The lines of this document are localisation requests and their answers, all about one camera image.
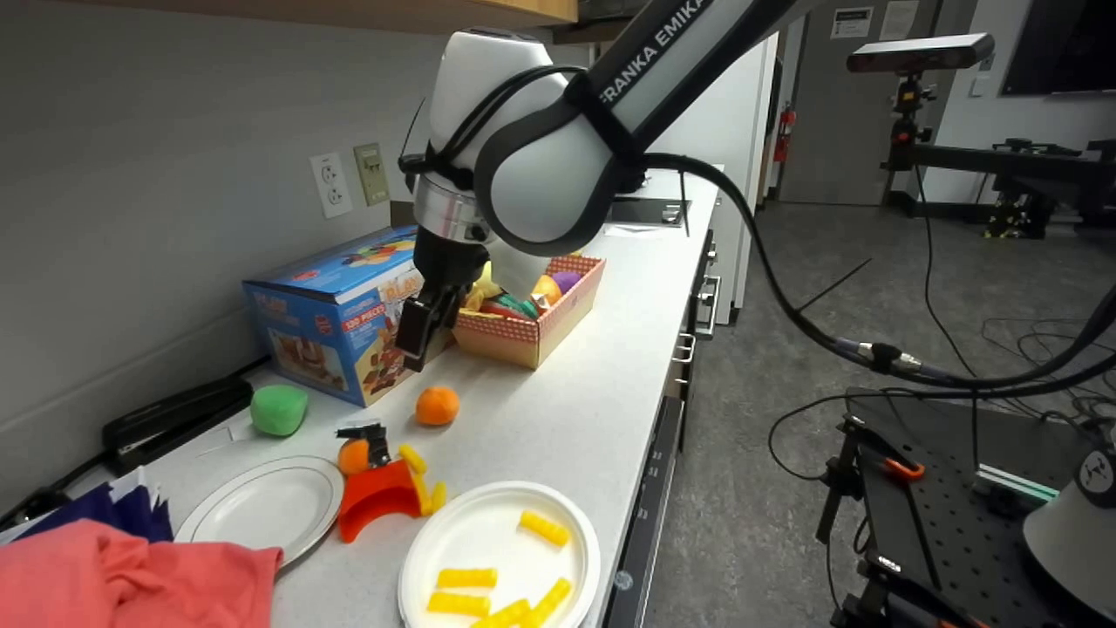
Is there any black stereo camera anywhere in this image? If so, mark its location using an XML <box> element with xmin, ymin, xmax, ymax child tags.
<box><xmin>845</xmin><ymin>29</ymin><xmax>1000</xmax><ymax>78</ymax></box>

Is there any orange fruit plush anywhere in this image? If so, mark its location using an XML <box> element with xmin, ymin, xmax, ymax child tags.
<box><xmin>410</xmin><ymin>379</ymin><xmax>463</xmax><ymax>433</ymax></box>

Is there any black glass cooktop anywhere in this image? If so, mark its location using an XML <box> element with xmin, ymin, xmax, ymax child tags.
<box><xmin>603</xmin><ymin>193</ymin><xmax>690</xmax><ymax>231</ymax></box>

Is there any small orange toy ball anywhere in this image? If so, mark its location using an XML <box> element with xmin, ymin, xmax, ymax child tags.
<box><xmin>333</xmin><ymin>436</ymin><xmax>376</xmax><ymax>478</ymax></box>

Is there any orange checkered basket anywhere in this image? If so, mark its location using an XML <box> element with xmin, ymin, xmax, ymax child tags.
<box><xmin>448</xmin><ymin>250</ymin><xmax>609</xmax><ymax>372</ymax></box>

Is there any pink cloth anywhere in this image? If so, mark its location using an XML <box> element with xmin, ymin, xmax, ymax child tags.
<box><xmin>0</xmin><ymin>515</ymin><xmax>286</xmax><ymax>628</ymax></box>

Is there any black breadboard cart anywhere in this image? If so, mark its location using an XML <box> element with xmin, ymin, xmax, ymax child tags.
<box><xmin>833</xmin><ymin>388</ymin><xmax>1116</xmax><ymax>628</ymax></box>

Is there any black clamp stand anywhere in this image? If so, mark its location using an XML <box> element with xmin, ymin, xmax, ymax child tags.
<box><xmin>809</xmin><ymin>411</ymin><xmax>894</xmax><ymax>551</ymax></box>

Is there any red-orange toy fries holder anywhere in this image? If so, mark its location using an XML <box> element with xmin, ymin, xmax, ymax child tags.
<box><xmin>333</xmin><ymin>457</ymin><xmax>424</xmax><ymax>547</ymax></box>

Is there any beige wall switch plate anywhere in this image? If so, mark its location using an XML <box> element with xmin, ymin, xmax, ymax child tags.
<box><xmin>349</xmin><ymin>139</ymin><xmax>395</xmax><ymax>214</ymax></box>

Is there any green plush ball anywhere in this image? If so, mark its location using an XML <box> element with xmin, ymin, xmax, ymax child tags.
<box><xmin>247</xmin><ymin>379</ymin><xmax>313</xmax><ymax>442</ymax></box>

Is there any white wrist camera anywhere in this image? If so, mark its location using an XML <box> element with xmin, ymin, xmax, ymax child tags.
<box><xmin>476</xmin><ymin>228</ymin><xmax>549</xmax><ymax>301</ymax></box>

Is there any grey door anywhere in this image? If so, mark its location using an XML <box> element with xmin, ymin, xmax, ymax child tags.
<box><xmin>774</xmin><ymin>0</ymin><xmax>969</xmax><ymax>209</ymax></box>

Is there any white wall outlet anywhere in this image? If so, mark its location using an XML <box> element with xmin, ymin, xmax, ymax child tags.
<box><xmin>306</xmin><ymin>146</ymin><xmax>359</xmax><ymax>223</ymax></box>

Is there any white refrigerator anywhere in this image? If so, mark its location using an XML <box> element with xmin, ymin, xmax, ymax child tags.
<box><xmin>642</xmin><ymin>0</ymin><xmax>792</xmax><ymax>331</ymax></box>

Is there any black dishwasher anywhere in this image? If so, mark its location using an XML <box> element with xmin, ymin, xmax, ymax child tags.
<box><xmin>603</xmin><ymin>335</ymin><xmax>705</xmax><ymax>628</ymax></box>

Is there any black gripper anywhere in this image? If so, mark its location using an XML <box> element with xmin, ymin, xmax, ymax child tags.
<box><xmin>395</xmin><ymin>228</ymin><xmax>491</xmax><ymax>372</ymax></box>

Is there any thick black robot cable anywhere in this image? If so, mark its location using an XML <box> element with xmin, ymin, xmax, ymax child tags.
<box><xmin>632</xmin><ymin>149</ymin><xmax>1116</xmax><ymax>394</ymax></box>

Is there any red fire extinguisher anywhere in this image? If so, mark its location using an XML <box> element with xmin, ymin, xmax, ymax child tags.
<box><xmin>774</xmin><ymin>104</ymin><xmax>802</xmax><ymax>174</ymax></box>

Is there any grey conical base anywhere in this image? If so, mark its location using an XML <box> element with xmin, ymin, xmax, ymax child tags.
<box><xmin>1017</xmin><ymin>442</ymin><xmax>1116</xmax><ymax>628</ymax></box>

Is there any black stapler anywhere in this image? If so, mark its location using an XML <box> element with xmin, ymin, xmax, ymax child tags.
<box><xmin>98</xmin><ymin>372</ymin><xmax>258</xmax><ymax>478</ymax></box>

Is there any black wall monitor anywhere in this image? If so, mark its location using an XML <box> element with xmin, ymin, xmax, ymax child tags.
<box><xmin>997</xmin><ymin>0</ymin><xmax>1116</xmax><ymax>100</ymax></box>

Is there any orange handled tool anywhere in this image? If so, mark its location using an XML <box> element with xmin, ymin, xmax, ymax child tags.
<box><xmin>873</xmin><ymin>449</ymin><xmax>932</xmax><ymax>488</ymax></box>

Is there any green white marker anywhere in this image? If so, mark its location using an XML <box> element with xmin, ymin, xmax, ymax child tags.
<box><xmin>971</xmin><ymin>461</ymin><xmax>1068</xmax><ymax>507</ymax></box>

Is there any white paper plate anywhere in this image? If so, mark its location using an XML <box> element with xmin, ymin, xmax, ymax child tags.
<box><xmin>169</xmin><ymin>452</ymin><xmax>349</xmax><ymax>573</ymax></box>
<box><xmin>395</xmin><ymin>478</ymin><xmax>608</xmax><ymax>628</ymax></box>

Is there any small black toy piece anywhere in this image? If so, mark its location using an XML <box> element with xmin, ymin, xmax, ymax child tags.
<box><xmin>333</xmin><ymin>418</ymin><xmax>395</xmax><ymax>469</ymax></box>

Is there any blue toy food box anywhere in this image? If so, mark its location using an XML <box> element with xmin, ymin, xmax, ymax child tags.
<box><xmin>239</xmin><ymin>223</ymin><xmax>430</xmax><ymax>411</ymax></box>

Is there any dark blue cloth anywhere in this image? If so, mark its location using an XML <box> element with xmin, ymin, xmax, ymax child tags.
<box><xmin>14</xmin><ymin>478</ymin><xmax>182</xmax><ymax>545</ymax></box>

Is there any black floor cable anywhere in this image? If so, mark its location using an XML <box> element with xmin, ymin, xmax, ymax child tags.
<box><xmin>762</xmin><ymin>344</ymin><xmax>1116</xmax><ymax>488</ymax></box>

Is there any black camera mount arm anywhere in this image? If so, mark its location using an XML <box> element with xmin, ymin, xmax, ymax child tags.
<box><xmin>880</xmin><ymin>67</ymin><xmax>1116</xmax><ymax>243</ymax></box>

